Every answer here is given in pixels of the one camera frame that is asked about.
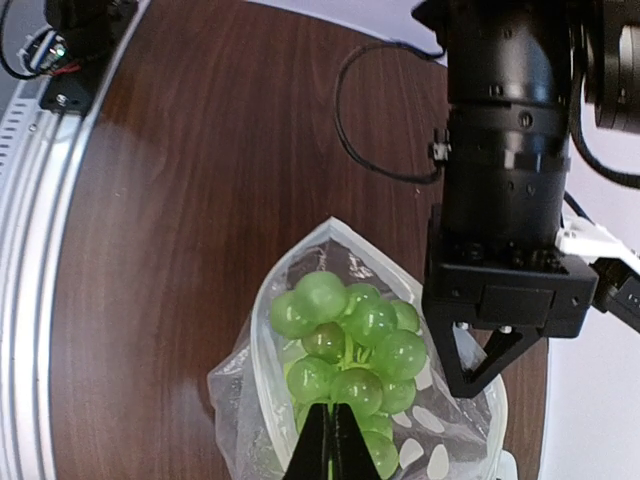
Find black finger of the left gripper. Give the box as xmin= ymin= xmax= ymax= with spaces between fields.
xmin=459 ymin=327 xmax=541 ymax=398
xmin=439 ymin=323 xmax=486 ymax=398

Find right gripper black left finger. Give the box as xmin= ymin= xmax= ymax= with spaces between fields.
xmin=283 ymin=403 xmax=331 ymax=480

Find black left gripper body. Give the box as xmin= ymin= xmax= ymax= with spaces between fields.
xmin=422 ymin=204 xmax=598 ymax=338

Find clear polka dot zip bag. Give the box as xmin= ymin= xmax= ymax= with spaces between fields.
xmin=207 ymin=218 xmax=507 ymax=479

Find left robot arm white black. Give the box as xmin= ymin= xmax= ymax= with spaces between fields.
xmin=413 ymin=1 xmax=639 ymax=398

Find aluminium front rail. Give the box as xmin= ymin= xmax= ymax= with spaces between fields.
xmin=1 ymin=1 xmax=149 ymax=479

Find green fake grapes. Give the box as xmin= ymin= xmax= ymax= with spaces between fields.
xmin=270 ymin=271 xmax=428 ymax=479

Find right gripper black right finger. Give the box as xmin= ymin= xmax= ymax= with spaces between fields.
xmin=330 ymin=404 xmax=380 ymax=480

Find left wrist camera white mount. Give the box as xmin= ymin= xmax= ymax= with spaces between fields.
xmin=554 ymin=214 xmax=640 ymax=334

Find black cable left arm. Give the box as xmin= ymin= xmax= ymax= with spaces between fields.
xmin=334 ymin=42 xmax=449 ymax=185

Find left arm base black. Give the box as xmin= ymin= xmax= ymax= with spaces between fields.
xmin=1 ymin=0 xmax=141 ymax=116

